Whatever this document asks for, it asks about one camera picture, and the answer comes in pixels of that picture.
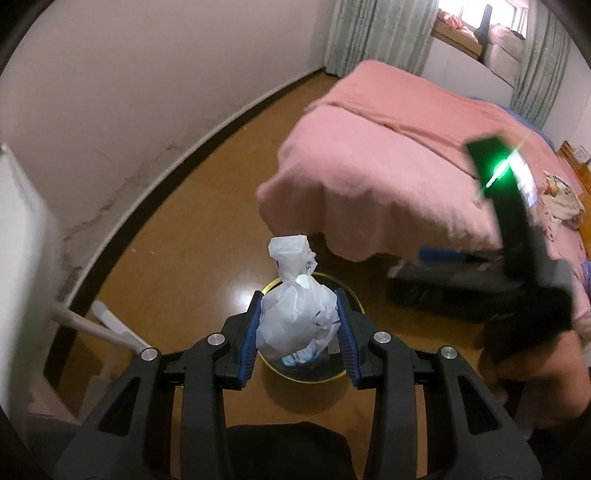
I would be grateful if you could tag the black gold-rimmed trash bin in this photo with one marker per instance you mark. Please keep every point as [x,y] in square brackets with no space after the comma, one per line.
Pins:
[327,367]

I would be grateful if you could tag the white desk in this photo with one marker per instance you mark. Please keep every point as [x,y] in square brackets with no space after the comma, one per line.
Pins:
[30,251]

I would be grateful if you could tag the green curtain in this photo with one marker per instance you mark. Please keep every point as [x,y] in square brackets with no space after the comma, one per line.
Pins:
[542,68]
[395,32]

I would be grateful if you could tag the items on windowsill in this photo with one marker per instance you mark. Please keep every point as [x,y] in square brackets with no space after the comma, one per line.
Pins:
[491,32]

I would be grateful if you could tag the person's right hand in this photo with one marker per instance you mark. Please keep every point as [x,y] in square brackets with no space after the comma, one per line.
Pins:
[556,376]

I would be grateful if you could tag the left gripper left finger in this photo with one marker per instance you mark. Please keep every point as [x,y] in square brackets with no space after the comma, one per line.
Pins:
[128,433]

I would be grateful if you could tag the wooden nightstand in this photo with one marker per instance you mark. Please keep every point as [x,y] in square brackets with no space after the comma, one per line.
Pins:
[578,172]

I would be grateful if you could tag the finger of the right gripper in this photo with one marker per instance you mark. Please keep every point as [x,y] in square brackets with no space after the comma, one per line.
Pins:
[434,255]
[466,294]

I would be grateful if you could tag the left green curtain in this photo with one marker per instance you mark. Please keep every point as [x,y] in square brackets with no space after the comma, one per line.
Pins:
[395,32]

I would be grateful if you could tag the patterned cloth on bed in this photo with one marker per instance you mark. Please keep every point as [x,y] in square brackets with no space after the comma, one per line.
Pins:
[558,205]

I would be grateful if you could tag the right green curtain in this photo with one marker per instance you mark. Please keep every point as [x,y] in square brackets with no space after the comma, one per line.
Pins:
[542,68]

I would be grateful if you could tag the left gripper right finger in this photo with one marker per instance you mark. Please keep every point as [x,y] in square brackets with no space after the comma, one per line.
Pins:
[431,399]

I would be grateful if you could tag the white trash bag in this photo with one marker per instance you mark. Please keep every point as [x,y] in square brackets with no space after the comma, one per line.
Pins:
[299,320]

